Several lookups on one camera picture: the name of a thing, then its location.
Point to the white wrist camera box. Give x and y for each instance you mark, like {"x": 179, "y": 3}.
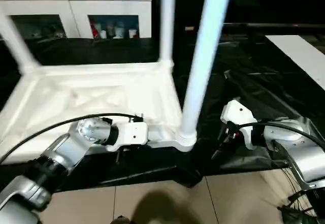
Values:
{"x": 129, "y": 132}
{"x": 241, "y": 120}

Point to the white plastic table top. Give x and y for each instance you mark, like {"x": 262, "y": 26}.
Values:
{"x": 76, "y": 97}

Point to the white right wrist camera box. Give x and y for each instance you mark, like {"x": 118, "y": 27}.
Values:
{"x": 241, "y": 120}

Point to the white flat board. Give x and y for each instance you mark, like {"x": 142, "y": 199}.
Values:
{"x": 302, "y": 56}

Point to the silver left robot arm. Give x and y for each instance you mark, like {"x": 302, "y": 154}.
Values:
{"x": 66, "y": 148}

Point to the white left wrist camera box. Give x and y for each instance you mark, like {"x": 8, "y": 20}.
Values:
{"x": 129, "y": 132}

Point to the grey round robot part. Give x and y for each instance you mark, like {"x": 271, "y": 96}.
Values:
{"x": 122, "y": 220}

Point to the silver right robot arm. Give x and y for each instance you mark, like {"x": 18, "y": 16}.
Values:
{"x": 299, "y": 153}

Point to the black work mat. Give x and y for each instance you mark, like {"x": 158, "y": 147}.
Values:
{"x": 254, "y": 82}

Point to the black horizontal bar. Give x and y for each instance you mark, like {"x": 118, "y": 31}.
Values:
{"x": 274, "y": 26}

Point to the small red bottle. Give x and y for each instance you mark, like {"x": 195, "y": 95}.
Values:
{"x": 95, "y": 30}

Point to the dark cabinet with yellow label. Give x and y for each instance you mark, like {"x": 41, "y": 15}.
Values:
{"x": 244, "y": 0}

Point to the white plastic table leg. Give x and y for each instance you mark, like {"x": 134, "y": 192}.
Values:
{"x": 18, "y": 43}
{"x": 166, "y": 21}
{"x": 203, "y": 56}

